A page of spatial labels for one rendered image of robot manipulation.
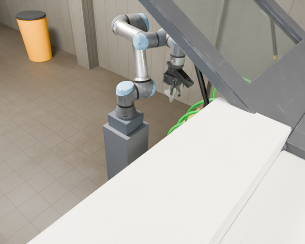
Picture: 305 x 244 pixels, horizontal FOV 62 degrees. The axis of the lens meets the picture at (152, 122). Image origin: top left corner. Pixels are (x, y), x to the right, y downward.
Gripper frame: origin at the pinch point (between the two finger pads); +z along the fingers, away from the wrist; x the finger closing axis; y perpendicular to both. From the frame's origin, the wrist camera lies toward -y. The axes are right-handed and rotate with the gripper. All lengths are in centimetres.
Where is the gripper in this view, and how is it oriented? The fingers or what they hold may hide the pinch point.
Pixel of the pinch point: (175, 98)
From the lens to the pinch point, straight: 140.1
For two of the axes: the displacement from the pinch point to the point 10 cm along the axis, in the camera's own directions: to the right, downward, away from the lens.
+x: -6.5, 4.4, -6.1
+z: -0.4, 7.9, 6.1
